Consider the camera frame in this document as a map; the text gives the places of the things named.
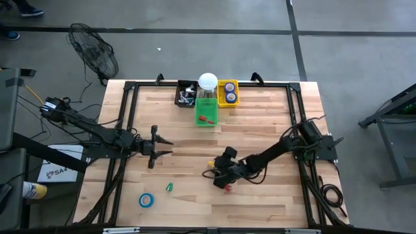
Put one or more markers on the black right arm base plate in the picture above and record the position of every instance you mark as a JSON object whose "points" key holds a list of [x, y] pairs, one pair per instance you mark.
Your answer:
{"points": [[328, 152]]}

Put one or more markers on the grey equipment cabinet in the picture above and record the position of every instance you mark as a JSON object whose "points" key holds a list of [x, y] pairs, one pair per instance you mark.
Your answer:
{"points": [[8, 113], [11, 169]]}

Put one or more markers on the black aluminium table frame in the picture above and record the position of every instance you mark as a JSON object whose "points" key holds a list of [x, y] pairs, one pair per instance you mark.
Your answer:
{"points": [[266, 85]]}

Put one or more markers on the white dome desk lamp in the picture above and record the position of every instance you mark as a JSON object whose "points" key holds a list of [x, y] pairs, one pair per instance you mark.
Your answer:
{"points": [[208, 81]]}

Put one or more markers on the yellow white spray can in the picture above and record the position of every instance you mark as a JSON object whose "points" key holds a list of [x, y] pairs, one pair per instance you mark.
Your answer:
{"points": [[34, 190]]}

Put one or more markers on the white metal bracket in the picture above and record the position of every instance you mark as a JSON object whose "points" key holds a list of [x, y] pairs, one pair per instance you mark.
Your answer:
{"points": [[121, 230], [302, 231]]}

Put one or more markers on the person's leg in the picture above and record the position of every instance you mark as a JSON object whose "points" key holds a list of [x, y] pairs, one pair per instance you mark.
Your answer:
{"points": [[22, 3]]}

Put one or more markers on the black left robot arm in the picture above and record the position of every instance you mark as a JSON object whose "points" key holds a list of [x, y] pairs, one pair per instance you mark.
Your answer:
{"points": [[97, 131]]}

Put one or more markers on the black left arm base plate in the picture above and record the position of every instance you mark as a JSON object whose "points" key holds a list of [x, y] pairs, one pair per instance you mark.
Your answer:
{"points": [[97, 152]]}

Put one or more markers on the white paper sign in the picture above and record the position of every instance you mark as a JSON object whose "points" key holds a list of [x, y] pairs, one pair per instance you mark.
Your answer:
{"points": [[61, 174]]}

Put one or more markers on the red staple remover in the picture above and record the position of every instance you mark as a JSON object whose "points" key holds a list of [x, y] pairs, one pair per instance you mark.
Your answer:
{"points": [[227, 188]]}

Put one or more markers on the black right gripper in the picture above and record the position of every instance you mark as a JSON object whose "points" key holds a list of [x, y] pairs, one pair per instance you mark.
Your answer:
{"points": [[234, 169]]}

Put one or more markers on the green mini stapler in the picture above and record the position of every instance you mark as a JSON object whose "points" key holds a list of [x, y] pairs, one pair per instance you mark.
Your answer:
{"points": [[169, 187]]}

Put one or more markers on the yellow plastic basket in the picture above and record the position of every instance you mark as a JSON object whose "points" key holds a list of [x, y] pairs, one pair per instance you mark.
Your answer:
{"points": [[221, 104]]}

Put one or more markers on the black plastic basket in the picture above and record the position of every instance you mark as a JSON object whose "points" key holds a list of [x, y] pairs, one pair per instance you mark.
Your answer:
{"points": [[180, 84]]}

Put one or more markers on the black floor fan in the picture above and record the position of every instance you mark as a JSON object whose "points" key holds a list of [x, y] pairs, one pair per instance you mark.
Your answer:
{"points": [[94, 52]]}

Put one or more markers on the black table clamp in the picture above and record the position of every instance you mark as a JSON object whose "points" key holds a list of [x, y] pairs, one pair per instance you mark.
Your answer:
{"points": [[159, 78], [257, 77]]}

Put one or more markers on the purple tape roll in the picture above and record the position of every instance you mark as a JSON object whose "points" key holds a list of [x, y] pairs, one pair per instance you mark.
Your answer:
{"points": [[225, 87]]}

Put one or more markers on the green plastic basket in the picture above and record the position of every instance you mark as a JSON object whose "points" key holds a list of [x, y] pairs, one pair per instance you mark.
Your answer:
{"points": [[206, 109]]}

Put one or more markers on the yellow staple remover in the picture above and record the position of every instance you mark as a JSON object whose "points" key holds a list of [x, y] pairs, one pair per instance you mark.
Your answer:
{"points": [[211, 164]]}

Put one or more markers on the person's shoe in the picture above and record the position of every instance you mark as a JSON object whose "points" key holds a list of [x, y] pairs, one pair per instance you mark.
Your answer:
{"points": [[31, 12], [12, 35]]}

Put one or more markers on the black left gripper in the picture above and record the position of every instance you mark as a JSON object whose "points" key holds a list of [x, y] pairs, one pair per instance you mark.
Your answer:
{"points": [[148, 148]]}

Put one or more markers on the black diagonal beam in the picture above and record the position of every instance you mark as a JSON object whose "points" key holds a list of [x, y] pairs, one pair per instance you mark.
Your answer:
{"points": [[48, 152]]}

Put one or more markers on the grey metal stand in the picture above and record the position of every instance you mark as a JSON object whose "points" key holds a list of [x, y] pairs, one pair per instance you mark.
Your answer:
{"points": [[388, 143]]}

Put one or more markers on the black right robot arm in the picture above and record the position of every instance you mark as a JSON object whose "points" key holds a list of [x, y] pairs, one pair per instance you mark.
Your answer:
{"points": [[276, 151]]}

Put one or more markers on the light blue tape roll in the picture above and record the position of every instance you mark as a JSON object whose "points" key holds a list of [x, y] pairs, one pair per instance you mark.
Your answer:
{"points": [[140, 200]]}

